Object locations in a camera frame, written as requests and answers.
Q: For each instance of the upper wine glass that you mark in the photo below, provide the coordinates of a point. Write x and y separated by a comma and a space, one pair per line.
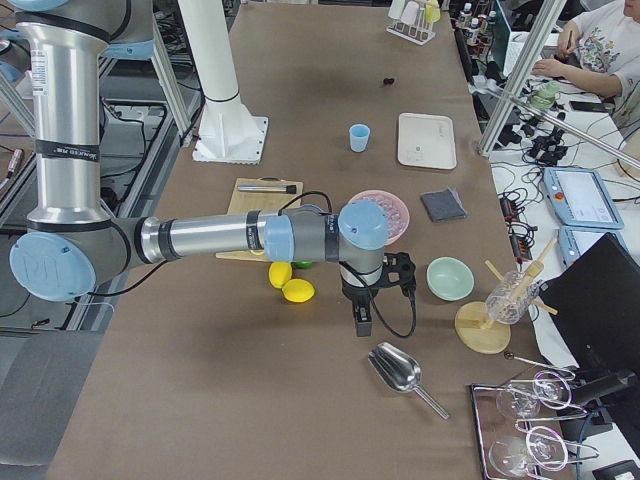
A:
523, 399

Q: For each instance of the upper blue teach pendant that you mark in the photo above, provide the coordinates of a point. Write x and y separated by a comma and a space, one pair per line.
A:
579, 198

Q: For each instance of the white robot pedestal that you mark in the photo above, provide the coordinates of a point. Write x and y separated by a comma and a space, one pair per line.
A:
228, 132

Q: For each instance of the white cup rack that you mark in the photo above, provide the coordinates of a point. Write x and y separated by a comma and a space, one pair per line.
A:
414, 20

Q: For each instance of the wine glass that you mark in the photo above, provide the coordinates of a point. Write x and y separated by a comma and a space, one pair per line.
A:
541, 450
523, 399

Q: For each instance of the wooden cutting board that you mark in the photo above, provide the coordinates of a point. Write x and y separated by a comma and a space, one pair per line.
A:
241, 202

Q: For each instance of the wooden cup stand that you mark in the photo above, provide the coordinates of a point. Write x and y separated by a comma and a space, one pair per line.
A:
473, 325

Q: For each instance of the clear textured glass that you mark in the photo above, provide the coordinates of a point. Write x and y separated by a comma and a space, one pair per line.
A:
511, 298

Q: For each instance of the black handled knife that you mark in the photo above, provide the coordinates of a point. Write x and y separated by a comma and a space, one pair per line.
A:
284, 189

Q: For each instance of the yellow lemon upper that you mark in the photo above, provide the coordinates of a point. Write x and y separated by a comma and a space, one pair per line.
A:
279, 274

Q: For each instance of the green bowl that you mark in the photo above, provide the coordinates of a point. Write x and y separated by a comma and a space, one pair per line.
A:
449, 279

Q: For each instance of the metal ice scoop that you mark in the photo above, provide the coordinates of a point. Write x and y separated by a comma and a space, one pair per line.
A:
402, 373

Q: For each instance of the metal glass tray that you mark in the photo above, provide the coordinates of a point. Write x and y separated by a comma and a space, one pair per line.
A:
491, 425

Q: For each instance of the black monitor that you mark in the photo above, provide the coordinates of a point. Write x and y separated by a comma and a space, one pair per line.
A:
597, 303

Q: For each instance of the cream rabbit tray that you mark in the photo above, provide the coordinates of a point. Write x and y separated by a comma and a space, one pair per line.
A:
426, 141

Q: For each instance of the yellow lemon lower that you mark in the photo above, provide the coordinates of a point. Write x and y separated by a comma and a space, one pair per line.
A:
298, 290

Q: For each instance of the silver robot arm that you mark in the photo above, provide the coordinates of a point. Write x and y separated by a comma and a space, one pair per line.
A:
72, 245

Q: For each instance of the green lime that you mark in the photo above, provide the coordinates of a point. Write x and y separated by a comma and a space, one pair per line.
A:
302, 264

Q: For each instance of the person in white shirt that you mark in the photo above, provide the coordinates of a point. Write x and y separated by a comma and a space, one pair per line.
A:
598, 52

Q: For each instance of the blue plastic cup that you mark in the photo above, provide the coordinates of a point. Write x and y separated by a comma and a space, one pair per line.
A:
359, 135

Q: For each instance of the lower wine glass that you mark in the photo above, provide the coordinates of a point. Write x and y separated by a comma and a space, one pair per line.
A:
541, 450

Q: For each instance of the pink bowl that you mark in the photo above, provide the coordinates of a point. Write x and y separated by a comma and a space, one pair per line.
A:
395, 210

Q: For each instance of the lower blue teach pendant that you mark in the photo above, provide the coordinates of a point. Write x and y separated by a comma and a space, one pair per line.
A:
575, 241

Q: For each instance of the yellow lemon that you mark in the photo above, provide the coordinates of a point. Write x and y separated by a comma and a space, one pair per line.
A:
279, 274
298, 290

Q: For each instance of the blue teach pendant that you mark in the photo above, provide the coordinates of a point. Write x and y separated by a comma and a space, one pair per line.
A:
575, 241
579, 198

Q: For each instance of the grey folded cloth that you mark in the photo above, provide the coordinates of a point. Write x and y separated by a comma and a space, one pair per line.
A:
443, 205

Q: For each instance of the aluminium frame post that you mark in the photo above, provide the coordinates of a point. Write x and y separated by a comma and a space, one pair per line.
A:
507, 97

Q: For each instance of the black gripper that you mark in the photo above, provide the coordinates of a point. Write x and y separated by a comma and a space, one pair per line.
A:
357, 296

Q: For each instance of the long metal spoon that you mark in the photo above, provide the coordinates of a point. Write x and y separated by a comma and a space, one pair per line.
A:
508, 355

